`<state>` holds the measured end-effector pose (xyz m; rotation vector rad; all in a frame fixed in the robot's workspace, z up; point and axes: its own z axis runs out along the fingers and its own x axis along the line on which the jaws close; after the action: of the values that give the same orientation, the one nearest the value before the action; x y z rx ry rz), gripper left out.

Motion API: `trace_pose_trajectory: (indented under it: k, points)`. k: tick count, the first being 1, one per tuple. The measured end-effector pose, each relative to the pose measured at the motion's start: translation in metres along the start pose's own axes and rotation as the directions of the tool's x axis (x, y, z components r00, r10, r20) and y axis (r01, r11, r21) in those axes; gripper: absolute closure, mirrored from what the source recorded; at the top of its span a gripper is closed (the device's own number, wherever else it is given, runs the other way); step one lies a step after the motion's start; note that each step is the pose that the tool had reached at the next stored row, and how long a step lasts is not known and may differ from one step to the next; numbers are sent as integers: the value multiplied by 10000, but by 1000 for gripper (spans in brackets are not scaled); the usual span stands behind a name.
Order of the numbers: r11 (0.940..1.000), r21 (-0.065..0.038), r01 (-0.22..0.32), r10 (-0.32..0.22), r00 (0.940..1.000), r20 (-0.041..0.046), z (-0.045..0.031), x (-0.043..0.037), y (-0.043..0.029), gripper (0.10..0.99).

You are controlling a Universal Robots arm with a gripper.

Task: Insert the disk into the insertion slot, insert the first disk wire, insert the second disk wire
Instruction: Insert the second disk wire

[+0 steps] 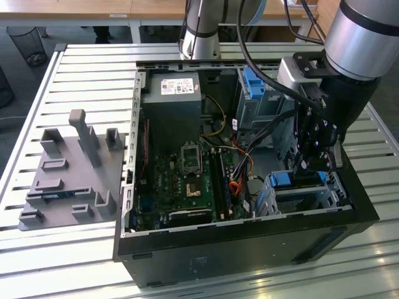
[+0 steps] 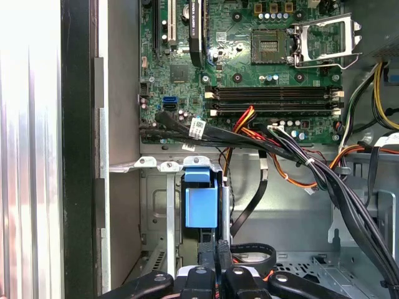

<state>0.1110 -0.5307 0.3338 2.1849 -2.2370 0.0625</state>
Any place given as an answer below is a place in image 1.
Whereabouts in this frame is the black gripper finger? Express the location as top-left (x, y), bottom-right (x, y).
top-left (309, 123), bottom-right (344, 179)
top-left (292, 104), bottom-right (319, 179)

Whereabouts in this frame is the hard disk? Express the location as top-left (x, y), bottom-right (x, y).
top-left (257, 170), bottom-right (328, 216)

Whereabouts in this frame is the red orange disk power wire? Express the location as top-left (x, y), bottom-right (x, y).
top-left (229, 152), bottom-right (253, 199)

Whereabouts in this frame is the metal disk bay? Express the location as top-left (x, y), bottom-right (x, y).
top-left (255, 169), bottom-right (355, 217)

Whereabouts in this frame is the black RAM slot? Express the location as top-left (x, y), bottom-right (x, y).
top-left (211, 148), bottom-right (223, 219)
top-left (219, 148), bottom-right (233, 217)
top-left (215, 148), bottom-right (228, 219)

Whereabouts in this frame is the metal drive cage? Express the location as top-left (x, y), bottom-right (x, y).
top-left (234, 67), bottom-right (300, 149)

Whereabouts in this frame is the grey round case speaker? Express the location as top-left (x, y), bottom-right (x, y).
top-left (248, 178), bottom-right (266, 200)

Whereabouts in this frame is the wooden cabinet panel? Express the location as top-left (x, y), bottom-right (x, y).
top-left (307, 0), bottom-right (336, 41)

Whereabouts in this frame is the metal socket cover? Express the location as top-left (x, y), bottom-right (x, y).
top-left (180, 141), bottom-right (204, 176)

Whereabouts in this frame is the CPU socket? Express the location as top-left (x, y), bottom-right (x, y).
top-left (186, 182), bottom-right (203, 199)

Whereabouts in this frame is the black expansion card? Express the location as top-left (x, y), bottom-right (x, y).
top-left (168, 207), bottom-right (213, 227)

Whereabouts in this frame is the black PC case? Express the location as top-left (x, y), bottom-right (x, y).
top-left (112, 57), bottom-right (380, 289)

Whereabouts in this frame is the green motherboard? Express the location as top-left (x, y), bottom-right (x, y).
top-left (133, 136), bottom-right (250, 231)

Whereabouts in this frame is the grey power supply unit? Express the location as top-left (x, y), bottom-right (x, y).
top-left (142, 72), bottom-right (203, 147)

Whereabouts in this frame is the black office chair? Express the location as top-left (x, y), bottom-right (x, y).
top-left (91, 26), bottom-right (110, 44)

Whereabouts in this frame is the grey parts rack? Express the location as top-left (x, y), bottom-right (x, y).
top-left (17, 108), bottom-right (127, 232)

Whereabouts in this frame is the wooden desk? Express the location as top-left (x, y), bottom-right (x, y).
top-left (0, 0), bottom-right (319, 43)

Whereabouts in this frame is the dark RAM stick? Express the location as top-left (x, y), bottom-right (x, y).
top-left (27, 191), bottom-right (92, 201)

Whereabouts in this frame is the black mesh waste bin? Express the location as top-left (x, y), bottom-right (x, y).
top-left (6, 26), bottom-right (47, 67)

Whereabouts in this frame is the black cable bundle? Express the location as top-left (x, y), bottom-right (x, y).
top-left (246, 108), bottom-right (297, 155)

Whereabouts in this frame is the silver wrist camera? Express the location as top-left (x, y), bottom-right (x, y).
top-left (276, 57), bottom-right (325, 100)

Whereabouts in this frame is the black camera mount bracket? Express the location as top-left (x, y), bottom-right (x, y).
top-left (292, 51), bottom-right (331, 78)

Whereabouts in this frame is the blue drive bracket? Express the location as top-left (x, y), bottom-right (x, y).
top-left (243, 67), bottom-right (266, 100)

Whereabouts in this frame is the yellow black power cable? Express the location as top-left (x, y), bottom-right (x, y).
top-left (199, 94), bottom-right (227, 138)

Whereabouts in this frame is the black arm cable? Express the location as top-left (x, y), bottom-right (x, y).
top-left (236, 0), bottom-right (325, 108)
top-left (282, 0), bottom-right (327, 44)

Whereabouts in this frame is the thin red wire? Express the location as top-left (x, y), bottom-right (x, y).
top-left (140, 120), bottom-right (150, 177)

